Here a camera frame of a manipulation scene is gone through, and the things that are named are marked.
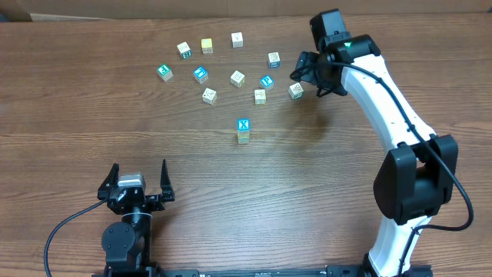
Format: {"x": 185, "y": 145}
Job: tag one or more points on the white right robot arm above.
{"x": 415, "y": 178}

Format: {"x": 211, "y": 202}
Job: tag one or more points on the blue H letter block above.
{"x": 243, "y": 137}

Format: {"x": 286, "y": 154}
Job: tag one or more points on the yellow side pineapple block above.
{"x": 259, "y": 96}

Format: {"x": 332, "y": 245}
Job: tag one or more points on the wooden block green side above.
{"x": 295, "y": 91}

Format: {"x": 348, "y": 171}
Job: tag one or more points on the plain wooden block far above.
{"x": 237, "y": 40}

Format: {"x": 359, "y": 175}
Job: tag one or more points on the wooden O block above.
{"x": 209, "y": 96}

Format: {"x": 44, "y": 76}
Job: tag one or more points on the blue X letter block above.
{"x": 243, "y": 125}

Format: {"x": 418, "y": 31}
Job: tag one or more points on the blue P letter block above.
{"x": 267, "y": 82}

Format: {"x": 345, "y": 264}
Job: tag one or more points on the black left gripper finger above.
{"x": 110, "y": 183}
{"x": 167, "y": 191}

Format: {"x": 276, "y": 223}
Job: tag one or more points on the blue F letter block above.
{"x": 200, "y": 74}

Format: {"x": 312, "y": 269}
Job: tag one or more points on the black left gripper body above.
{"x": 152, "y": 201}

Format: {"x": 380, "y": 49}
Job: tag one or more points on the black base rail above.
{"x": 328, "y": 271}

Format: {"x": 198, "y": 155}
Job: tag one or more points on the dark green R block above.
{"x": 184, "y": 50}

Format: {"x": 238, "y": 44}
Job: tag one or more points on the yellow top wooden block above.
{"x": 207, "y": 46}

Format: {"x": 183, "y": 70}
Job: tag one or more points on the blue side wooden block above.
{"x": 274, "y": 60}

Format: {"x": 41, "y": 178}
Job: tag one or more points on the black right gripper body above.
{"x": 311, "y": 70}

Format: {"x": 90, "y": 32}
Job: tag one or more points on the cardboard back wall panel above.
{"x": 22, "y": 10}

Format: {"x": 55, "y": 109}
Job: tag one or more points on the wooden block engraved picture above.
{"x": 237, "y": 79}

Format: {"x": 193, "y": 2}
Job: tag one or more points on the green E letter block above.
{"x": 164, "y": 72}

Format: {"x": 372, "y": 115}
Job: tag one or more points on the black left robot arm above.
{"x": 127, "y": 243}

